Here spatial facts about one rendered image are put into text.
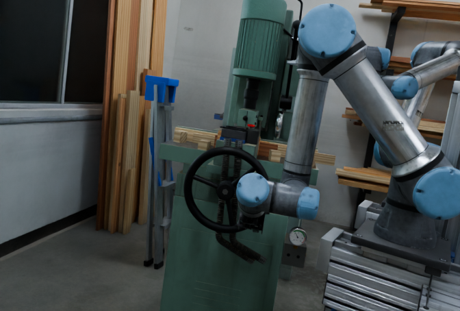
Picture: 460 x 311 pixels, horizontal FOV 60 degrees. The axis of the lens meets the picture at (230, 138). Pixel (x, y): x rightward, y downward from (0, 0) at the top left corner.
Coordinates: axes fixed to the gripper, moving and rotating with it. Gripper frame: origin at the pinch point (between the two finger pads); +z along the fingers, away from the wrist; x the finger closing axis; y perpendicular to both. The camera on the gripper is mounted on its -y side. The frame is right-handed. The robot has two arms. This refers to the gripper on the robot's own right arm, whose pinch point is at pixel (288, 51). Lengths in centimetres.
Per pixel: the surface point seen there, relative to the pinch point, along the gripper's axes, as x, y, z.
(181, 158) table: 36, -28, 33
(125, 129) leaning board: -47, -119, 109
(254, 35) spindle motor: -4.2, 2.1, 13.3
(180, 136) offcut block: 25, -29, 37
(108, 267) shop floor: 44, -138, 87
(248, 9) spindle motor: -11.6, 8.4, 17.3
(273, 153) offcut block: 30.0, -23.7, -0.6
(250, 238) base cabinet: 53, -47, 3
